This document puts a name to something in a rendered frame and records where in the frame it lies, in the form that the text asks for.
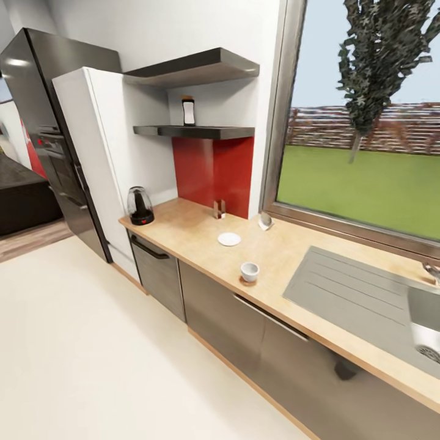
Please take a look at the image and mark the electric kettle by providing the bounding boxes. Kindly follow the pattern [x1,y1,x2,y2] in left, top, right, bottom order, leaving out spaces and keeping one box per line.
[128,186,154,225]

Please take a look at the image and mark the paper coffee filter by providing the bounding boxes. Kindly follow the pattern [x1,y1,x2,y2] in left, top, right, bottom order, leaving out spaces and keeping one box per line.
[259,212,274,230]

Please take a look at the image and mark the bottle of coffee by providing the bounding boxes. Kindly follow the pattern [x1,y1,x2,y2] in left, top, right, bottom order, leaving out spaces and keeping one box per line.
[181,96,196,127]

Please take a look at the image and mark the coffee cup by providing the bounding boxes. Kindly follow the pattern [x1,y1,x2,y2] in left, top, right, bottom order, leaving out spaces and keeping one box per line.
[241,263,260,282]

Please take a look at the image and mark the saucer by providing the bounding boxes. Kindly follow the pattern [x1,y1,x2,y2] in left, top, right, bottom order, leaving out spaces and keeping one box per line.
[218,233,241,246]

